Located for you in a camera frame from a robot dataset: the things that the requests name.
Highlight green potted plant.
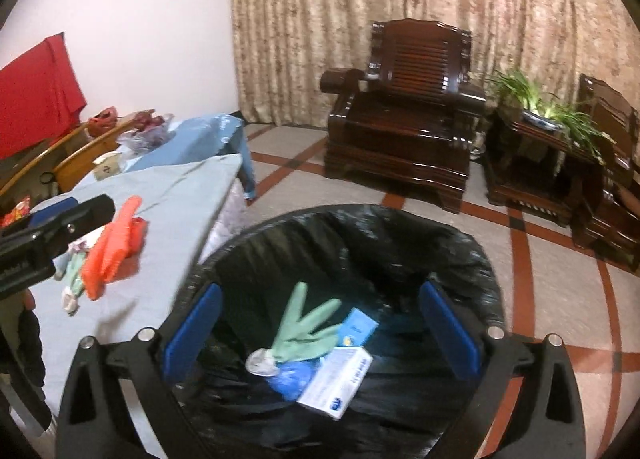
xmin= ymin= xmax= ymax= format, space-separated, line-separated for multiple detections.
xmin=487 ymin=68 xmax=608 ymax=160

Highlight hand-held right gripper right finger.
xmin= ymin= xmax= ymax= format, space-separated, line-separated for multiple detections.
xmin=419 ymin=280 xmax=587 ymax=459

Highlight orange rubber glove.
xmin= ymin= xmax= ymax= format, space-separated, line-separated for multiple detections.
xmin=80 ymin=196 xmax=149 ymax=301

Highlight red fruit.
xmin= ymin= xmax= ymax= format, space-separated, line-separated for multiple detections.
xmin=132 ymin=109 xmax=166 ymax=131

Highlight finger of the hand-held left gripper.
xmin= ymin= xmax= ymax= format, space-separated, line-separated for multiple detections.
xmin=29 ymin=197 xmax=79 ymax=221
xmin=0 ymin=194 xmax=117 ymax=296

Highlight clear plastic lid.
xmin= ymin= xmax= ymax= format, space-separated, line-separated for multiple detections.
xmin=245 ymin=348 xmax=276 ymax=375

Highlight bowl of red snack packets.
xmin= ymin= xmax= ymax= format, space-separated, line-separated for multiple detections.
xmin=0 ymin=194 xmax=32 ymax=230

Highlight wooden dining chairs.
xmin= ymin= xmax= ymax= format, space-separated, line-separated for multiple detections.
xmin=0 ymin=123 xmax=90 ymax=202

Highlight dark wooden armchair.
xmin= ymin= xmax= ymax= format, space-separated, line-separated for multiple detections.
xmin=570 ymin=73 xmax=640 ymax=272
xmin=320 ymin=18 xmax=488 ymax=214

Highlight white and blue carton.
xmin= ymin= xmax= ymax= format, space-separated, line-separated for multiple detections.
xmin=296 ymin=346 xmax=374 ymax=421

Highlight red plastic bag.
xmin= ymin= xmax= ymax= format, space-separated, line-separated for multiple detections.
xmin=87 ymin=108 xmax=121 ymax=137

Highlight tissue box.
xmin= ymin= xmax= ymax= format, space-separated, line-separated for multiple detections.
xmin=92 ymin=152 xmax=124 ymax=183

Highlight pale green glove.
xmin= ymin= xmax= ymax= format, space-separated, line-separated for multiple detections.
xmin=54 ymin=239 xmax=94 ymax=315

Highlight grey tablecloth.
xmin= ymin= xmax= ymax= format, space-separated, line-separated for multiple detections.
xmin=30 ymin=154 xmax=246 ymax=459

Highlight small blue box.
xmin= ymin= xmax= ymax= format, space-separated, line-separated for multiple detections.
xmin=340 ymin=308 xmax=379 ymax=347

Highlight dark wooden side table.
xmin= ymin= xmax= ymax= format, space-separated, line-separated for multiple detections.
xmin=484 ymin=106 xmax=601 ymax=227

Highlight trash bin with black bag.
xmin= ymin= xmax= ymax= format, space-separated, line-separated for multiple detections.
xmin=170 ymin=204 xmax=507 ymax=459

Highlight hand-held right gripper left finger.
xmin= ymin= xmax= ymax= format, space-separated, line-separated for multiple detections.
xmin=55 ymin=282 xmax=224 ymax=459

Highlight red cloth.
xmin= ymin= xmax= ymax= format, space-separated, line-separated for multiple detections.
xmin=0 ymin=32 xmax=87 ymax=160

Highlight green rubber glove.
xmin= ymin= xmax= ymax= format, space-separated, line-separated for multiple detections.
xmin=272 ymin=281 xmax=346 ymax=362

